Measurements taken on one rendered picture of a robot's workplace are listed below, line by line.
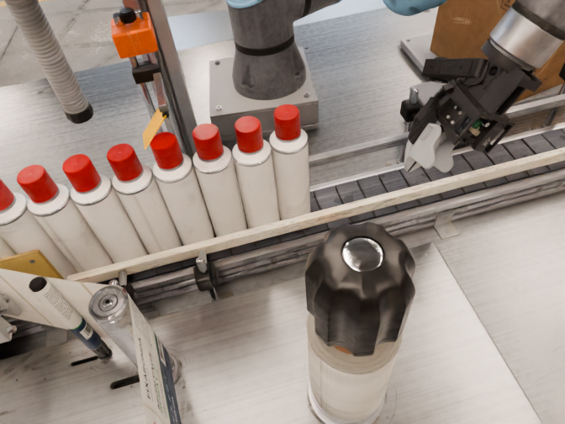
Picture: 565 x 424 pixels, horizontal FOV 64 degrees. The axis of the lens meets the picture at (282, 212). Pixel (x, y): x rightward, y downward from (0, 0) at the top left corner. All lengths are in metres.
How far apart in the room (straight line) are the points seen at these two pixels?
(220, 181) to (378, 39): 0.73
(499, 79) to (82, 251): 0.58
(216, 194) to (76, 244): 0.20
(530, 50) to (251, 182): 0.37
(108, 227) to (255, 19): 0.44
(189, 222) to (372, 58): 0.67
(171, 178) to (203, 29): 0.79
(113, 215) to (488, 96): 0.50
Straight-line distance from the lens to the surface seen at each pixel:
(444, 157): 0.71
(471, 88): 0.67
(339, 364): 0.41
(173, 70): 0.66
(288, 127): 0.57
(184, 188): 0.60
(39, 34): 0.60
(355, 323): 0.33
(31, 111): 1.20
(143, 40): 0.56
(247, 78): 0.92
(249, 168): 0.58
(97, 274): 0.69
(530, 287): 0.77
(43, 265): 0.68
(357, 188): 0.76
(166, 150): 0.56
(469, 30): 1.04
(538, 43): 0.63
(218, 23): 1.34
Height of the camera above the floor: 1.44
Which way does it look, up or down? 51 degrees down
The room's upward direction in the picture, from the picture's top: 6 degrees counter-clockwise
